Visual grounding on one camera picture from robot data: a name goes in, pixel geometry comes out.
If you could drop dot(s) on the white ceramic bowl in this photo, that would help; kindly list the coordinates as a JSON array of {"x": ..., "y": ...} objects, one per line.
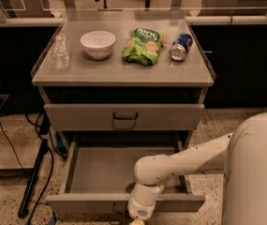
[{"x": 98, "y": 44}]

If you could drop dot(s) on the black stand leg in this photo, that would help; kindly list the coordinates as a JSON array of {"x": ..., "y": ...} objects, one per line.
[{"x": 42, "y": 126}]

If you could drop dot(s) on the green chip bag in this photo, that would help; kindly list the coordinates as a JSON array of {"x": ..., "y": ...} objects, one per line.
[{"x": 143, "y": 47}]

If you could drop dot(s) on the clear plastic bottle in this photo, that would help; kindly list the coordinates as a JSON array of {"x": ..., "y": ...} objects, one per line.
[{"x": 61, "y": 53}]

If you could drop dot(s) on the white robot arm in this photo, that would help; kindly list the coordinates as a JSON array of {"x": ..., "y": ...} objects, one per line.
[{"x": 242, "y": 158}]

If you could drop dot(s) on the blue soda can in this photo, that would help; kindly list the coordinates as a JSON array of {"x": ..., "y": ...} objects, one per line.
[{"x": 180, "y": 47}]

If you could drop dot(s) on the grey drawer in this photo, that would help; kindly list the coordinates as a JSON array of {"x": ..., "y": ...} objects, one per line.
[
  {"x": 107, "y": 117},
  {"x": 100, "y": 176}
]

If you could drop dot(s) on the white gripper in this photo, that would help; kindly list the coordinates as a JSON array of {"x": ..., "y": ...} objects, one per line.
[{"x": 141, "y": 208}]

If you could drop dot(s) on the grey drawer cabinet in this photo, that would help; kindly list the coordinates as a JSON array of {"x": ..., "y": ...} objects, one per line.
[{"x": 114, "y": 81}]

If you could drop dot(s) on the grey top drawer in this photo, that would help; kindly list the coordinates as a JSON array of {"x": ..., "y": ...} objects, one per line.
[{"x": 107, "y": 117}]

